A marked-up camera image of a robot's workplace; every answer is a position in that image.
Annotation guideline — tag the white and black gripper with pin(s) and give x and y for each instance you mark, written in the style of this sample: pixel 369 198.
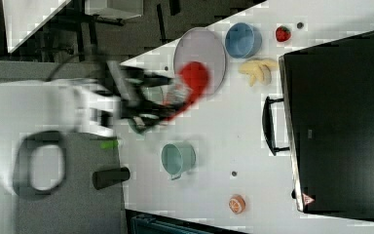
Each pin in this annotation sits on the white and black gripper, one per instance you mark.
pixel 129 82

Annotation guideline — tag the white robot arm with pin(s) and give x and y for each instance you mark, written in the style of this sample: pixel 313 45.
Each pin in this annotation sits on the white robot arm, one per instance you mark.
pixel 35 114

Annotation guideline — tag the black and steel toaster oven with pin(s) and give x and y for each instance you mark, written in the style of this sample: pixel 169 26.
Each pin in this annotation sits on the black and steel toaster oven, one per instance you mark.
pixel 328 98

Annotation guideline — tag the lilac round plate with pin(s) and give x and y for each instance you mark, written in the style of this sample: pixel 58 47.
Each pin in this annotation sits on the lilac round plate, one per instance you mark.
pixel 202 45

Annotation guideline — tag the green perforated basket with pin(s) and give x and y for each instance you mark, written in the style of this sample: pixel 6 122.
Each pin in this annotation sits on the green perforated basket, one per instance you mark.
pixel 147 120

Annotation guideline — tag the blue bowl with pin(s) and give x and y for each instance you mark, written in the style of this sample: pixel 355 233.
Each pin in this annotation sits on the blue bowl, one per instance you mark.
pixel 243 40

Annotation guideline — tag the green mug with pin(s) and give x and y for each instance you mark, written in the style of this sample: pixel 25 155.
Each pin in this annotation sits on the green mug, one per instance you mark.
pixel 178 158

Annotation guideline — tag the yellow banana bunch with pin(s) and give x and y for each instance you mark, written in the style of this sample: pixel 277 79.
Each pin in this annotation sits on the yellow banana bunch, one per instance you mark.
pixel 258 70

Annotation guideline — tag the strawberry near blue bowl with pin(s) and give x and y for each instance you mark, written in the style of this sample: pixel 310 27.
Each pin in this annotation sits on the strawberry near blue bowl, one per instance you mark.
pixel 283 33

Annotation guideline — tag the orange slice toy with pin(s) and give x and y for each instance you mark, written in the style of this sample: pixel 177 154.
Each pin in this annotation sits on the orange slice toy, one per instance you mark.
pixel 237 204

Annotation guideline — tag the black cylinder post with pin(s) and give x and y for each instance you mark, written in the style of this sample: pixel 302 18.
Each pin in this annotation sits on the black cylinder post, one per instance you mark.
pixel 107 178

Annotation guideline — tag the black oven door handle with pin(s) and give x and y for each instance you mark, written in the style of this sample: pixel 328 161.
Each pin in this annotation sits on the black oven door handle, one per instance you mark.
pixel 268 125

